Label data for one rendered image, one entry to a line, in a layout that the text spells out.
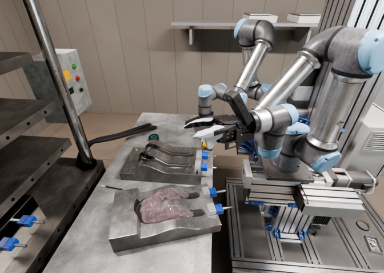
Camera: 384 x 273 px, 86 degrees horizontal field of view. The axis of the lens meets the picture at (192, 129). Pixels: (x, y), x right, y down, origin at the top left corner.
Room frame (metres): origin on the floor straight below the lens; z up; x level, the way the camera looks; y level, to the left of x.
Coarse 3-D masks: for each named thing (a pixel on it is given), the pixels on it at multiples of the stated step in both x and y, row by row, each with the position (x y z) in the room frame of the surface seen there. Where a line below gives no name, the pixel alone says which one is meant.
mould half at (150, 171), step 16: (160, 144) 1.12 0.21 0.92; (128, 160) 1.03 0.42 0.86; (144, 160) 0.94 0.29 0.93; (176, 160) 1.00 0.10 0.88; (192, 160) 0.99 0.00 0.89; (128, 176) 0.91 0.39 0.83; (144, 176) 0.90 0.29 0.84; (160, 176) 0.89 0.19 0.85; (176, 176) 0.88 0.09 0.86; (192, 176) 0.87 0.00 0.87
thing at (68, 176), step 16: (64, 160) 1.11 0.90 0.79; (48, 176) 0.96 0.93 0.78; (64, 176) 0.96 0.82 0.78; (80, 176) 0.96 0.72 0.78; (96, 176) 1.00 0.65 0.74; (32, 192) 0.83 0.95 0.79; (48, 192) 0.83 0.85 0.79; (64, 192) 0.83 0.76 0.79; (80, 192) 0.83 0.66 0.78; (48, 208) 0.72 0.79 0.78; (64, 208) 0.72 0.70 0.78; (48, 224) 0.63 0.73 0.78; (64, 224) 0.65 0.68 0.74; (32, 240) 0.54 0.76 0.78; (48, 240) 0.55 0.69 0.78; (16, 256) 0.47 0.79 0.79; (32, 256) 0.47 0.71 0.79; (16, 272) 0.41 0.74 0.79; (32, 272) 0.42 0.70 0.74
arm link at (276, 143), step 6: (264, 132) 0.58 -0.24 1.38; (258, 138) 0.60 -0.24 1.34; (264, 138) 0.57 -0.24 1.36; (270, 138) 0.56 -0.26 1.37; (276, 138) 0.55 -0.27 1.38; (282, 138) 0.56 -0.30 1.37; (258, 144) 0.60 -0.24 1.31; (264, 144) 0.57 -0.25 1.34; (270, 144) 0.56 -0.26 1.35; (276, 144) 0.55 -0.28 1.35; (258, 150) 0.59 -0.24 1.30; (264, 150) 0.56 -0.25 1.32; (270, 150) 0.55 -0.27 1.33; (276, 150) 0.55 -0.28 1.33; (264, 156) 0.56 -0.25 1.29; (270, 156) 0.55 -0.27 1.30; (276, 156) 0.56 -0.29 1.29
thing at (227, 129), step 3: (225, 126) 0.48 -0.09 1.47; (228, 126) 0.48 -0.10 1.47; (231, 126) 0.48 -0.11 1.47; (234, 126) 0.48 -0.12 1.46; (219, 129) 0.47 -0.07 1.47; (222, 129) 0.46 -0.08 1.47; (225, 129) 0.46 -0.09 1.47; (228, 129) 0.47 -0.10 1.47; (231, 129) 0.47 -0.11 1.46; (216, 132) 0.46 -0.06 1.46; (219, 132) 0.46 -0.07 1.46; (222, 132) 0.46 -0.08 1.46; (225, 132) 0.46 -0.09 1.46; (228, 132) 0.47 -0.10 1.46
